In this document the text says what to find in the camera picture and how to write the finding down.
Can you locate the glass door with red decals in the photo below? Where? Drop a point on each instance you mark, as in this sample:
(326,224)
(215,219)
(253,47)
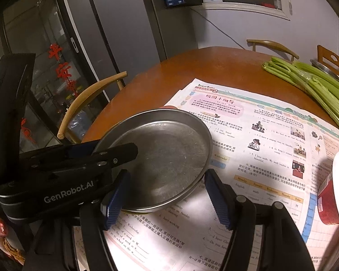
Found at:
(45,34)

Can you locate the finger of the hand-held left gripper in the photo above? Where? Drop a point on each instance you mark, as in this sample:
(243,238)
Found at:
(82,149)
(121,152)

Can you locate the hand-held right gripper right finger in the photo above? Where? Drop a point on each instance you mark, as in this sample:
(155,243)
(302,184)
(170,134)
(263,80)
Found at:
(217,200)

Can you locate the round metal pan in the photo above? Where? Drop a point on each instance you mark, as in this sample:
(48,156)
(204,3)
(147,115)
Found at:
(169,158)

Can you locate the steel pot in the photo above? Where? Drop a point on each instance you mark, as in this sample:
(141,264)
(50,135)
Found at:
(325,67)

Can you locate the celery bunch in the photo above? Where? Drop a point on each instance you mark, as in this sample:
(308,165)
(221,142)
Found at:
(319,70)
(322,96)

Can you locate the printed newspaper sheet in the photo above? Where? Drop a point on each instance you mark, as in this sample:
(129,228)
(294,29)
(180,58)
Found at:
(163,231)
(271,118)

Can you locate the curved-back wooden chair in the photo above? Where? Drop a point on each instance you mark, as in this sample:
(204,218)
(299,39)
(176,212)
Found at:
(82,98)
(271,43)

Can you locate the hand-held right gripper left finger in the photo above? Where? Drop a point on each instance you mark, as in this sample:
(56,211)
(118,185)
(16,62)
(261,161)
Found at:
(115,203)

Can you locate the grey refrigerator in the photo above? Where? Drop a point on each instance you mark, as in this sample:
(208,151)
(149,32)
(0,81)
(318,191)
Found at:
(124,34)

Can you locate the red bowl white interior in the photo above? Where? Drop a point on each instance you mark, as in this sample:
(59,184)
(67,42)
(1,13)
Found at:
(329,200)

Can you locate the square-back wooden chair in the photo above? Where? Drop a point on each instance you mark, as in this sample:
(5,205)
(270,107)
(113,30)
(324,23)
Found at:
(326,55)

